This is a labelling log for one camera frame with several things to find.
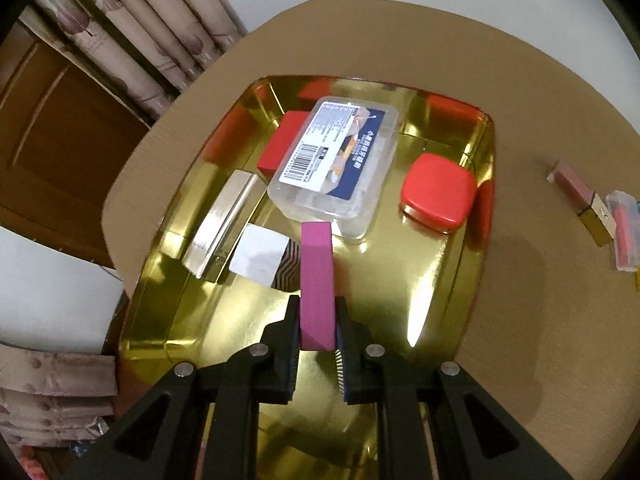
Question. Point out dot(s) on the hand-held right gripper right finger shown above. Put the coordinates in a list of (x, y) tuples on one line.
[(344, 350)]

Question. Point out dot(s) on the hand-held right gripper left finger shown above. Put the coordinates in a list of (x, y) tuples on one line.
[(292, 345)]

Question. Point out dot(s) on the pink rectangular block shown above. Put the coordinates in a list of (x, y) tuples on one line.
[(315, 285)]

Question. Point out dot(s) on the gold metal tray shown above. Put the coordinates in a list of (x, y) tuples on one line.
[(280, 240)]

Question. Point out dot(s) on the black patterned card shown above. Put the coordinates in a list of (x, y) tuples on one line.
[(286, 270)]

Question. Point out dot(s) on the silver rectangular box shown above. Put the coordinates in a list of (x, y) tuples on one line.
[(226, 222)]

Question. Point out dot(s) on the red rounded square case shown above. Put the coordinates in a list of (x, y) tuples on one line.
[(436, 191)]

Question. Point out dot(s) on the clear plastic box with label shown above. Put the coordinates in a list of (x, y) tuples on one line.
[(334, 160)]

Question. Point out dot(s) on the red square box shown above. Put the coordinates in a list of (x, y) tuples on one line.
[(280, 146)]

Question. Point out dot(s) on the pink and gold lipstick tube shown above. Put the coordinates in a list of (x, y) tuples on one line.
[(580, 192)]

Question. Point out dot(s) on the brown wooden door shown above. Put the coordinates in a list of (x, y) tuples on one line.
[(60, 160)]

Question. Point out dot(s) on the clear case with pink items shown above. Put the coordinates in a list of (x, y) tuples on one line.
[(625, 232)]

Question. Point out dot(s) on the beige patterned curtain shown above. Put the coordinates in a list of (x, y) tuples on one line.
[(135, 25)]

